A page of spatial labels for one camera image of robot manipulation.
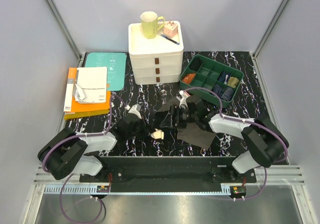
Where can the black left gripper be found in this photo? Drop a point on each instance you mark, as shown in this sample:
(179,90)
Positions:
(145,127)

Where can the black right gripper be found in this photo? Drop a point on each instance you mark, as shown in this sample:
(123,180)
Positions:
(168,121)

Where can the grey underwear with cream waistband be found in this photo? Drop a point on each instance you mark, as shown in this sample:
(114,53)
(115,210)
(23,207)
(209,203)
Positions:
(192,135)

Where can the black underwear with cream waistband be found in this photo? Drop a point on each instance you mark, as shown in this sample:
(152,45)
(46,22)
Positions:
(147,131)

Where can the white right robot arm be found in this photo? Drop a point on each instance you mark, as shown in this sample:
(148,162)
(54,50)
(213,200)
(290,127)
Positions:
(264,141)

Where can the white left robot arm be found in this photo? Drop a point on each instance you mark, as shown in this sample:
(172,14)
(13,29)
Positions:
(68,152)

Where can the rolled grey-blue garment in tray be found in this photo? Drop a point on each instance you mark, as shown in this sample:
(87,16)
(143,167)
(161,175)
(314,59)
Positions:
(217,89)

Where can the rolled orange garment in tray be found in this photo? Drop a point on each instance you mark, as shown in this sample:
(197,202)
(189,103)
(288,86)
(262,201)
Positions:
(189,78)

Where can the rolled striped garment in tray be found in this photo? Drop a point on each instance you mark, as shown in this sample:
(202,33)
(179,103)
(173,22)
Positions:
(227,94)

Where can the green divided organizer tray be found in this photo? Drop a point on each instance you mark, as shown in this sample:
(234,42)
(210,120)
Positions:
(206,77)

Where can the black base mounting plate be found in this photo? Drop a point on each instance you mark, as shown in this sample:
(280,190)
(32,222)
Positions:
(122,169)

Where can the rolled navy garment in tray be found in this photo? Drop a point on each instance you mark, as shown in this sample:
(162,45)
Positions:
(223,77)

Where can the rolled khaki garment in tray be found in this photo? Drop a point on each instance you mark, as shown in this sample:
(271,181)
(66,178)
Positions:
(233,82)

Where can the rolled black garment in tray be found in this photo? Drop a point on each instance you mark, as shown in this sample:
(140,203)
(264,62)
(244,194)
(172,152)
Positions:
(195,64)

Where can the white paper manual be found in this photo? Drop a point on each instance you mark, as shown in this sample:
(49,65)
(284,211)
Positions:
(91,85)

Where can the orange book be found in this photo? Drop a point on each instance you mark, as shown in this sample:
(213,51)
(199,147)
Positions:
(73,109)

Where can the white three-drawer storage unit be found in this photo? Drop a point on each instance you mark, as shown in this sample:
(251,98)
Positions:
(157,60)

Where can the teal plastic board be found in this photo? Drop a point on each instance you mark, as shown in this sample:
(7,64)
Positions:
(115,63)

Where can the blue pen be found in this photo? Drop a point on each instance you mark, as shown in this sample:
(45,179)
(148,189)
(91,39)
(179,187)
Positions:
(169,39)

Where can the pink power adapter cube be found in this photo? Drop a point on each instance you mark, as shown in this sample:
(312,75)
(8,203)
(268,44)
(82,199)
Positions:
(170,29)

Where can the yellow-green mug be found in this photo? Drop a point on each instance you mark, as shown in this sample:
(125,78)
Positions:
(151,23)

